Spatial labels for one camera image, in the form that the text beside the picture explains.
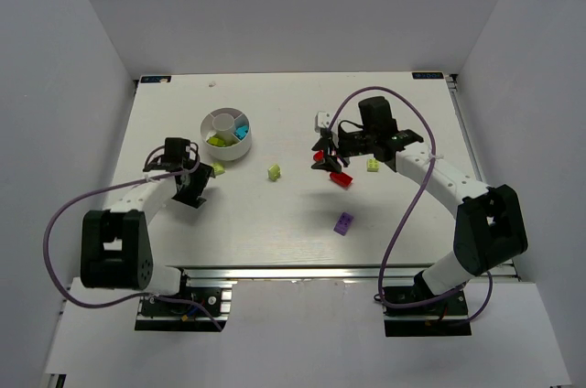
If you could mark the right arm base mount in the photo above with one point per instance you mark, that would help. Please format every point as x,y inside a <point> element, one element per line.
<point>446,318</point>

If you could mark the light green lego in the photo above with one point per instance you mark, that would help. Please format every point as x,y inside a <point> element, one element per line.
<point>274,172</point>
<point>218,169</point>
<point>372,165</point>

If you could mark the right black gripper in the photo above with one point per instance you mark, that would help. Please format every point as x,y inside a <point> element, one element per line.
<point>337,148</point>

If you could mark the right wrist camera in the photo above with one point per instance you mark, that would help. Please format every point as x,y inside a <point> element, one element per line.
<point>322,120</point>

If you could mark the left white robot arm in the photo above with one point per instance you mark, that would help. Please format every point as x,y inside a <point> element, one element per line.
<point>115,244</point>

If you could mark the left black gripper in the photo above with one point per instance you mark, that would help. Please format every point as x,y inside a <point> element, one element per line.
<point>194,186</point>

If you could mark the small green lego brick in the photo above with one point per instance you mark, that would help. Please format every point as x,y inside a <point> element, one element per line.
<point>218,142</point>

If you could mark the blue table label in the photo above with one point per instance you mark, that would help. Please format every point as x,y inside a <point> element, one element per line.
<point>155,79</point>
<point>427,75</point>

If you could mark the cyan lego brick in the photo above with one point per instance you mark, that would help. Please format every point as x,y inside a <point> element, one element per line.
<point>241,131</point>

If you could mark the aluminium table frame rail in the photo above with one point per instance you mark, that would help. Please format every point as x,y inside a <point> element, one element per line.
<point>480,168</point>

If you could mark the red lego long brick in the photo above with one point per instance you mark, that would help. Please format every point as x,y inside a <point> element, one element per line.
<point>319,156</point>

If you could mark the red lego short brick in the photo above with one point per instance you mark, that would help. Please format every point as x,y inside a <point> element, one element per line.
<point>341,179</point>

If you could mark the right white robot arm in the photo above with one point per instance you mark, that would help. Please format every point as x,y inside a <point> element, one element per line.
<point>411,156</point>

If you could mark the dark green lego brick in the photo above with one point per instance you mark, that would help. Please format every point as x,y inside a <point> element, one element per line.
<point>209,139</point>

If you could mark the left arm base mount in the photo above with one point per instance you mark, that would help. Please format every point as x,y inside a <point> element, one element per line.
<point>202,305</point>

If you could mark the right blue table label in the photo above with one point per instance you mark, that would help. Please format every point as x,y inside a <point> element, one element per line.
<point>427,75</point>

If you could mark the left blue table label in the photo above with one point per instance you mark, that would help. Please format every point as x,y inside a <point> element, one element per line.
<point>155,79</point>

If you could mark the white divided round container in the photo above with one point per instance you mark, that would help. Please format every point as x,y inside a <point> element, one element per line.
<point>220,123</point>

